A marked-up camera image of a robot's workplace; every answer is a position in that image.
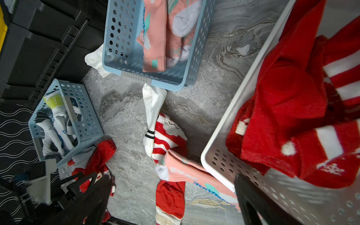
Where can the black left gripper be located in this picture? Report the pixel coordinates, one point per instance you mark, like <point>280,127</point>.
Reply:
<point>72,195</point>

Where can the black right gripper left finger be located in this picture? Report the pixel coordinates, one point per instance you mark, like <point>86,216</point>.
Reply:
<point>88,209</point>

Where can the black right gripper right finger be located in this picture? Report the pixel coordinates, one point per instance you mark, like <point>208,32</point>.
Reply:
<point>254,203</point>

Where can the red santa face sock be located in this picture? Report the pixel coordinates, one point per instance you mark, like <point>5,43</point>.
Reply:
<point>90,167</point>

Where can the red white striped sock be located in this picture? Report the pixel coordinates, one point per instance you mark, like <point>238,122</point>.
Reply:
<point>170,192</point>

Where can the white neon yellow sock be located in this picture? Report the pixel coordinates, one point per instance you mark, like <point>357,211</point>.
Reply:
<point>59,134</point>

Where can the red striped cuff sock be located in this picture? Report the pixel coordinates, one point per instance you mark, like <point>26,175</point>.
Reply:
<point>288,99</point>

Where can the pink sock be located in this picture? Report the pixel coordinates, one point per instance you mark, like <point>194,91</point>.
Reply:
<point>194,177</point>
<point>168,32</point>

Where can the red christmas sock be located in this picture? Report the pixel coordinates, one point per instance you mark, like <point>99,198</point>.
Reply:
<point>329,156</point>

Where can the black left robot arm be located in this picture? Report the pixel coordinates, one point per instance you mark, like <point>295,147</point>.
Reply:
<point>10,167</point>

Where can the white perforated basket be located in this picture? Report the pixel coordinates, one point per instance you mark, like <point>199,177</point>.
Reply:
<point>307,203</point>

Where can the light blue left basket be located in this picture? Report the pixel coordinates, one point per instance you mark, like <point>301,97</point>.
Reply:
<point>82,116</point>

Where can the light blue basket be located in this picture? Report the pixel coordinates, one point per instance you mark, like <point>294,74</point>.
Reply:
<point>82,116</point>
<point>123,54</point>

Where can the light blue right basket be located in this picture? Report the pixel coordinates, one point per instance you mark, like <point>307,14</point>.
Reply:
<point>123,54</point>

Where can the pink sock on table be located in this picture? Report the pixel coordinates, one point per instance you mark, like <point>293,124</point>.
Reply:
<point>194,177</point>

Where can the white black-striped sock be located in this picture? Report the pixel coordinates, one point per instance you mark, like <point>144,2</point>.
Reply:
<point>154,99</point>

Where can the plain white sock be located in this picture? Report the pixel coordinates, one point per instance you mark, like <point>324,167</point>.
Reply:
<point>94,60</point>

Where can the black plastic toolbox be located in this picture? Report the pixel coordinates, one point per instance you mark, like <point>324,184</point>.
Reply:
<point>46,40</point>

